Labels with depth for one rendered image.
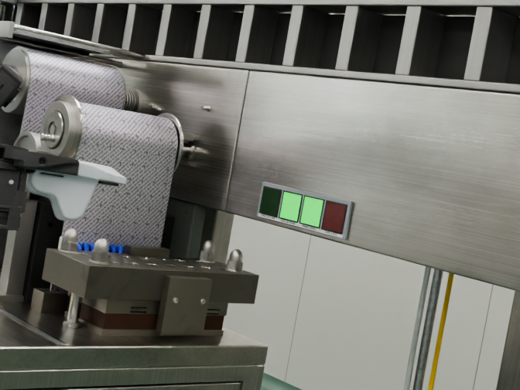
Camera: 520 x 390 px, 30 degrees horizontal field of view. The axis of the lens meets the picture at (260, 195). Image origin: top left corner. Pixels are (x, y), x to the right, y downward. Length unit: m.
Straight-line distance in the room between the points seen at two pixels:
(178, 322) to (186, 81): 0.60
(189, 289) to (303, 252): 3.37
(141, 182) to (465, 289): 2.70
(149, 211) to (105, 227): 0.11
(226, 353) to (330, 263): 3.19
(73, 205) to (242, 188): 1.04
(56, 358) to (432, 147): 0.72
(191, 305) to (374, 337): 3.03
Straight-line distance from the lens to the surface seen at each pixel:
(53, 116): 1.96
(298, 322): 5.22
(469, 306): 4.48
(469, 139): 1.61
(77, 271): 1.78
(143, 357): 1.78
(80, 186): 0.98
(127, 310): 1.82
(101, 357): 1.73
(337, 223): 1.77
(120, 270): 1.78
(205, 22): 2.19
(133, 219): 2.01
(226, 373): 1.91
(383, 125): 1.73
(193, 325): 1.88
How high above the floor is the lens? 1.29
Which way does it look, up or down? 3 degrees down
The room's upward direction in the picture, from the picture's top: 10 degrees clockwise
